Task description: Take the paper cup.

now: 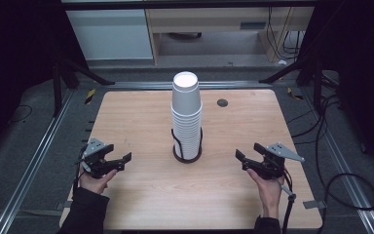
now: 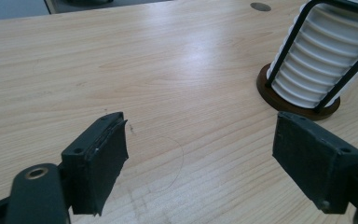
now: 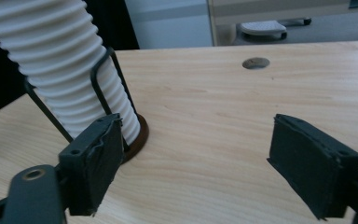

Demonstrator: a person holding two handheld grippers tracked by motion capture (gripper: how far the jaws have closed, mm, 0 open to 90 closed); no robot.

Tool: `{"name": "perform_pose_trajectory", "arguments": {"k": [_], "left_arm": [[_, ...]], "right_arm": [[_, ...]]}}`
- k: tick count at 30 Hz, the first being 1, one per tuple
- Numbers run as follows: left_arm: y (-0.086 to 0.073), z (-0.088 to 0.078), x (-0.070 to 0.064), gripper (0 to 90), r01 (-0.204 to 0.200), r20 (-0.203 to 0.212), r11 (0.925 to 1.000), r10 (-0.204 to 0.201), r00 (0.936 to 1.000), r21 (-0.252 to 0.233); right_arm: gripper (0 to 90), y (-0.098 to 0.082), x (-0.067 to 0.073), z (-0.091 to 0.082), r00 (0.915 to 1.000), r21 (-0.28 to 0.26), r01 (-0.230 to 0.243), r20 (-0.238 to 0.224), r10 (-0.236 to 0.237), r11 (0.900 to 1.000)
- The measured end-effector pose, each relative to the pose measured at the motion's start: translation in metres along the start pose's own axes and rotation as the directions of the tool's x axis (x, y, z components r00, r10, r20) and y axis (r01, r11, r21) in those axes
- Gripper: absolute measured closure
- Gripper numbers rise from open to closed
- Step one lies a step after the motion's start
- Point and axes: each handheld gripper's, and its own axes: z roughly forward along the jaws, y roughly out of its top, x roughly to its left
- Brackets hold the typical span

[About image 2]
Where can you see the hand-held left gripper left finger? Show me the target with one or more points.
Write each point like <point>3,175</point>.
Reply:
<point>96,168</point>

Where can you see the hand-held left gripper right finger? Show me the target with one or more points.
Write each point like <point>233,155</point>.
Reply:
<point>315,165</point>

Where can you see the stack of white cups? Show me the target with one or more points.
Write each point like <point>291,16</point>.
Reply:
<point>321,56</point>

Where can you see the round grey table grommet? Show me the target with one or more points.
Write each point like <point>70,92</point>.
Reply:
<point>260,6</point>

